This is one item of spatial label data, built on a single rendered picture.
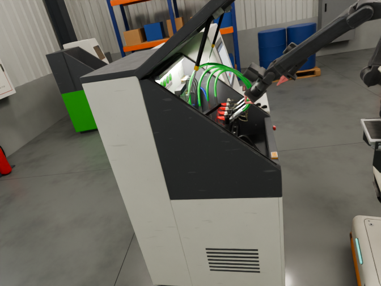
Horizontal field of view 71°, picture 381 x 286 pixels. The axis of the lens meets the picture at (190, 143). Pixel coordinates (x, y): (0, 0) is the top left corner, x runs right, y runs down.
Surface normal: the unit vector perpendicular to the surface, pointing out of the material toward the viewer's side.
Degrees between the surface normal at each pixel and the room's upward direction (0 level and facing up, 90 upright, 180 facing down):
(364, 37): 90
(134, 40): 90
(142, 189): 90
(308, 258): 0
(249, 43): 90
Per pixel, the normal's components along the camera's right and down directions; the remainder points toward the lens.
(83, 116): 0.04, 0.44
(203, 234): -0.18, 0.46
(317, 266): -0.18, -0.89
